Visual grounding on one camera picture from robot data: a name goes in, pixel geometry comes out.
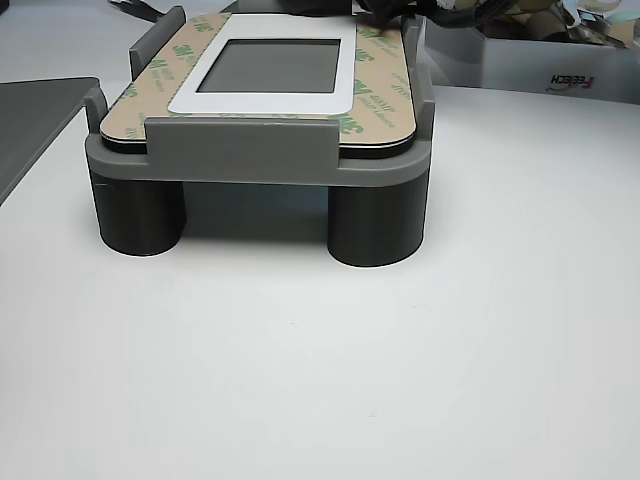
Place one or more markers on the black clamp gripper finger with blue pad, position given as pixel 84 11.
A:
pixel 375 12

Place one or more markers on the tan 3M protective liner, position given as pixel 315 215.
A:
pixel 382 90

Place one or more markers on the white teal film scrap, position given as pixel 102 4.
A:
pixel 615 12

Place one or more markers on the tan peeled liner scrap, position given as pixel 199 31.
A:
pixel 465 5

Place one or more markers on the white bezel screen panel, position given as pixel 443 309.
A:
pixel 280 65

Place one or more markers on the white Feetech cardboard box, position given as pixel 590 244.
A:
pixel 525 70

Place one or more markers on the grey fixture with dark legs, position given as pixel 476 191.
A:
pixel 240 145

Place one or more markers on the dark flat object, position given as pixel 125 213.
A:
pixel 145 10

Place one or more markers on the dark grey flat tray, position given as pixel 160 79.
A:
pixel 35 125

